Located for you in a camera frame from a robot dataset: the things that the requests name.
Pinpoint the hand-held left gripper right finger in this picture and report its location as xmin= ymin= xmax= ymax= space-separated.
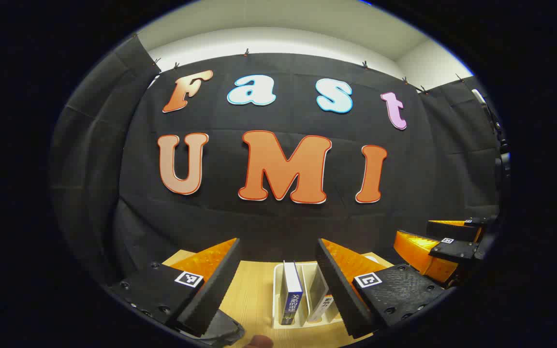
xmin=315 ymin=237 xmax=447 ymax=340

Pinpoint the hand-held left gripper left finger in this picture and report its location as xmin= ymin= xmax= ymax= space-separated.
xmin=106 ymin=237 xmax=242 ymax=338

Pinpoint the grey cover book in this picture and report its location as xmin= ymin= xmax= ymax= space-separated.
xmin=304 ymin=263 xmax=335 ymax=323

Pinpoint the blue cover book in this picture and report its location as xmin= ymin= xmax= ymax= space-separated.
xmin=278 ymin=261 xmax=304 ymax=326

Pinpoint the cream plastic bookshelf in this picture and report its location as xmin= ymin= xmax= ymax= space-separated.
xmin=273 ymin=262 xmax=352 ymax=330

